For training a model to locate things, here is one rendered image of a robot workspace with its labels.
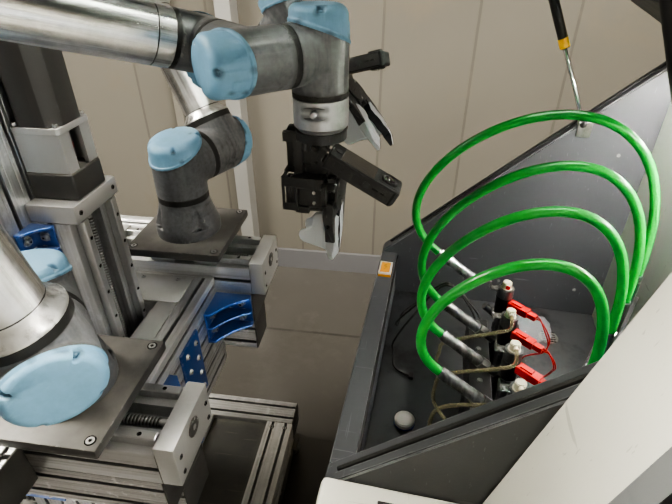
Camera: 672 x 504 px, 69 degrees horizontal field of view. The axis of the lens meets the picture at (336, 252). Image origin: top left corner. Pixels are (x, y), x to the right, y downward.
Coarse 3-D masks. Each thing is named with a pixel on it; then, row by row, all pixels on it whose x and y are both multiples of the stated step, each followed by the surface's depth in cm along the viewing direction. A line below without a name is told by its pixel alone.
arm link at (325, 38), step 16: (288, 16) 59; (304, 16) 56; (320, 16) 56; (336, 16) 57; (304, 32) 57; (320, 32) 57; (336, 32) 58; (304, 48) 57; (320, 48) 58; (336, 48) 59; (304, 64) 57; (320, 64) 58; (336, 64) 60; (304, 80) 59; (320, 80) 60; (336, 80) 61; (304, 96) 62; (320, 96) 61; (336, 96) 62
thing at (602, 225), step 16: (544, 208) 62; (560, 208) 61; (576, 208) 61; (496, 224) 64; (592, 224) 61; (608, 224) 61; (464, 240) 66; (608, 240) 62; (448, 256) 68; (624, 256) 63; (432, 272) 70; (624, 272) 64; (624, 288) 65; (624, 304) 66; (448, 336) 76; (608, 336) 69; (464, 352) 76
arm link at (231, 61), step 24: (216, 24) 58; (240, 24) 58; (192, 48) 55; (216, 48) 52; (240, 48) 53; (264, 48) 54; (288, 48) 56; (216, 72) 53; (240, 72) 53; (264, 72) 55; (288, 72) 57; (216, 96) 55; (240, 96) 56
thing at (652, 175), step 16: (544, 112) 71; (560, 112) 70; (576, 112) 70; (592, 112) 70; (496, 128) 73; (624, 128) 69; (464, 144) 76; (640, 144) 70; (448, 160) 78; (432, 176) 80; (656, 176) 72; (416, 192) 82; (656, 192) 73; (416, 208) 83; (656, 208) 74; (416, 224) 85; (656, 224) 76; (640, 272) 80
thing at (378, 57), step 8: (360, 56) 87; (368, 56) 87; (376, 56) 86; (384, 56) 86; (352, 64) 88; (360, 64) 88; (368, 64) 87; (376, 64) 87; (384, 64) 87; (352, 72) 90
